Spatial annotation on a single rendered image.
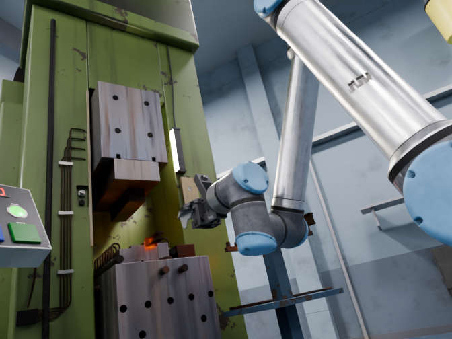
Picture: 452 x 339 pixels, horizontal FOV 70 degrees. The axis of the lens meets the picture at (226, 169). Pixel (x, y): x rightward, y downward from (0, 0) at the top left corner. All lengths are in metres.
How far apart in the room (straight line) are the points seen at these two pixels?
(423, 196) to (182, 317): 0.98
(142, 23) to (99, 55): 0.37
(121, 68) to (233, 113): 4.03
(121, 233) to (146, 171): 0.50
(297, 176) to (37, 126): 1.16
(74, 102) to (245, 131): 4.12
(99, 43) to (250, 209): 1.50
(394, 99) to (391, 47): 4.99
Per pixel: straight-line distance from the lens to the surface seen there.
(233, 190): 0.78
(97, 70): 1.89
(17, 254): 1.10
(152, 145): 1.55
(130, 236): 1.87
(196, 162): 1.79
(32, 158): 1.55
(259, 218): 0.75
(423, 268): 4.64
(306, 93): 0.91
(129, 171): 1.44
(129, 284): 1.25
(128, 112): 1.60
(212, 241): 1.66
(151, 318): 1.26
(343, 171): 4.87
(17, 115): 2.17
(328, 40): 0.73
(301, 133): 0.88
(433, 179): 0.54
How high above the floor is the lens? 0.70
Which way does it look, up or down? 23 degrees up
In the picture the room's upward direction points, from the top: 12 degrees counter-clockwise
